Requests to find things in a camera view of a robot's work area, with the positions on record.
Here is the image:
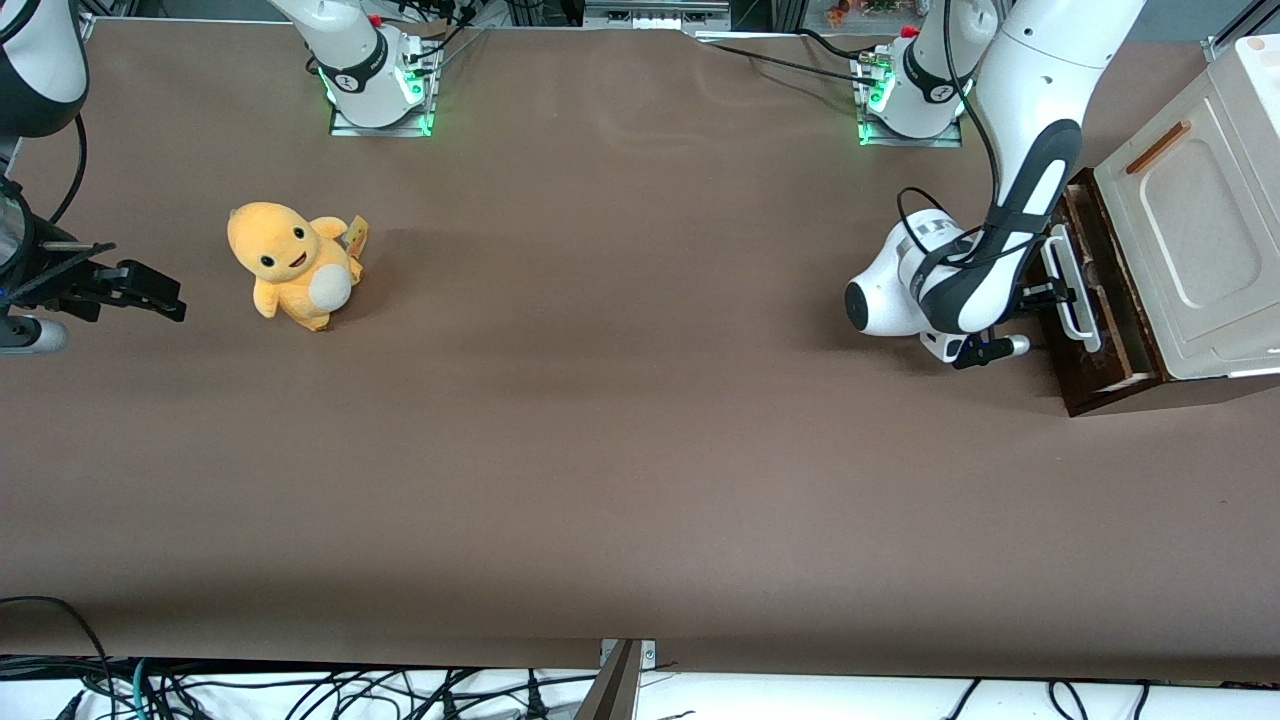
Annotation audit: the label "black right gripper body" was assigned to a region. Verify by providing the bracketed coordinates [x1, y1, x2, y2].
[0, 190, 129, 323]

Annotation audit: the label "wooden drawer with white handle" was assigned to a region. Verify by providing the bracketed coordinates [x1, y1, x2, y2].
[1030, 172, 1151, 401]

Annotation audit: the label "white cabinet with drawer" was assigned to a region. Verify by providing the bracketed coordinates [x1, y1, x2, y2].
[1060, 35, 1280, 418]

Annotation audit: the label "yellow plush toy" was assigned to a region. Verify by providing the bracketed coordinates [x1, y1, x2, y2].
[226, 201, 370, 333]

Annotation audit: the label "orange strip on cabinet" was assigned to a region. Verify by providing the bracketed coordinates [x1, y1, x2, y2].
[1125, 120, 1193, 176]

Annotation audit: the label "brown table cover mat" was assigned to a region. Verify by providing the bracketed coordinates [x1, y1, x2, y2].
[0, 18, 1280, 683]

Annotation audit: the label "colourful small objects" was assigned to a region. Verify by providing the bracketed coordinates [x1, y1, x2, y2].
[825, 0, 906, 23]

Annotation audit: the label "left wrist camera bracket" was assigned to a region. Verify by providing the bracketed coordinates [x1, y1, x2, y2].
[950, 333, 1031, 372]

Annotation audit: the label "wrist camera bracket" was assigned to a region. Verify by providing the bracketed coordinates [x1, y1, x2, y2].
[0, 314, 69, 357]
[950, 333, 1031, 372]

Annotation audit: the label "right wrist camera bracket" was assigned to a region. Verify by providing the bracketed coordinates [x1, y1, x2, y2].
[0, 314, 69, 357]

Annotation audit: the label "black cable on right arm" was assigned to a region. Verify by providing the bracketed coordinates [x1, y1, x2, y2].
[48, 113, 90, 227]

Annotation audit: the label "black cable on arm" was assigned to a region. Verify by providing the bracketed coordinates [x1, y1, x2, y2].
[896, 0, 1046, 269]
[48, 113, 90, 227]

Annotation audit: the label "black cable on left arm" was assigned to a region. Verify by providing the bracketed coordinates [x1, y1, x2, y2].
[896, 0, 1046, 269]

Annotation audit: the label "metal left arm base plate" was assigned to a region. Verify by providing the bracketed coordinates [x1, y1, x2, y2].
[856, 50, 965, 149]

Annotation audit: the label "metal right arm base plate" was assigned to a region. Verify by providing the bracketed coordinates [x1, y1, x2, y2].
[328, 40, 438, 138]

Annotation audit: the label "aluminium frame profile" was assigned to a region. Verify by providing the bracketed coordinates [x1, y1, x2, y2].
[1205, 0, 1280, 63]

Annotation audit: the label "metal clamp bracket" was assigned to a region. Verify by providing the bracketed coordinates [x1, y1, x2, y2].
[598, 638, 658, 671]

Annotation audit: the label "grey network switch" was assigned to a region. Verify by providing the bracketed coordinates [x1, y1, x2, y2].
[583, 0, 733, 31]

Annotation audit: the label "brown post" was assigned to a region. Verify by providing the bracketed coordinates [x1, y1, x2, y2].
[575, 640, 643, 720]

